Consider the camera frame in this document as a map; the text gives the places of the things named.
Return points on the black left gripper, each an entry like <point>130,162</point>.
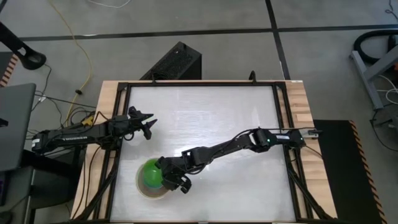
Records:
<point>122,126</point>

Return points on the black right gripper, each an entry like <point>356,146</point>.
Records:
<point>172,171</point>

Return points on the green ball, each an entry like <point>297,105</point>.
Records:
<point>151,175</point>

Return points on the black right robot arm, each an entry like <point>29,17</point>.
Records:
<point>236,144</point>

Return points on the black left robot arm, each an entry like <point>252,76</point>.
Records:
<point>74,137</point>

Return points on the cream ceramic bowl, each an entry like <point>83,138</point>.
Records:
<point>149,192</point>

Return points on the black computer tower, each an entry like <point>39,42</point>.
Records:
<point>174,63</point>

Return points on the grey laptop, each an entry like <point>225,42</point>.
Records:
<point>14,124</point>

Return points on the wooden table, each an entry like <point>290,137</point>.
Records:
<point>303,105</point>

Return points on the black hazard-striped floor mat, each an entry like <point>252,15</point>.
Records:
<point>342,171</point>

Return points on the black table frame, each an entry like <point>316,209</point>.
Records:
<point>281,102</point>

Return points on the black camera stand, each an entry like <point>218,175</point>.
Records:
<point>21,51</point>

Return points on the grey metal frame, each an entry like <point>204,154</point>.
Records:
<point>370,74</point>

